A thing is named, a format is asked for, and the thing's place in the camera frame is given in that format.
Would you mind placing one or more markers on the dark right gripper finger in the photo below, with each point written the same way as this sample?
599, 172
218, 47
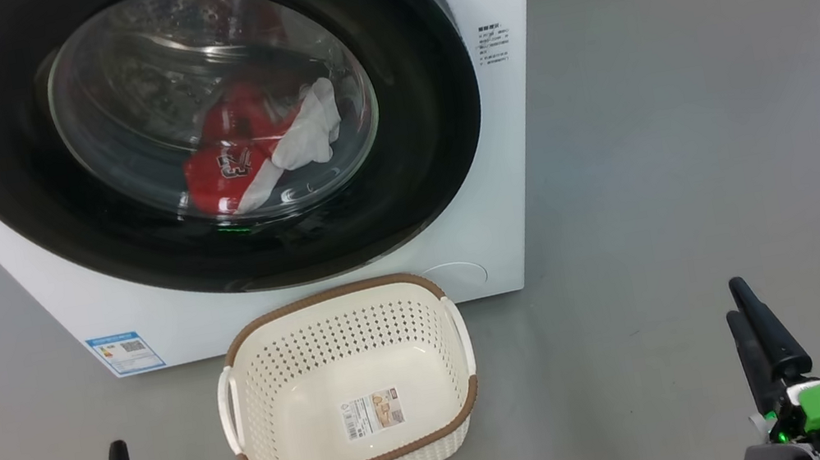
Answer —
760, 380
775, 344

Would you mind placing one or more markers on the red and white jersey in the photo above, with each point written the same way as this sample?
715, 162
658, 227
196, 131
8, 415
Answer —
233, 168

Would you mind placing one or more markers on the printed paper product label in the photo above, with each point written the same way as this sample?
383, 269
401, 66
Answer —
372, 414

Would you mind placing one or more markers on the blue energy label sticker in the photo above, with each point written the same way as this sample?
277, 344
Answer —
127, 354

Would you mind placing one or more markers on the round white filter cover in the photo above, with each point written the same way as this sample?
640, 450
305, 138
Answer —
459, 276

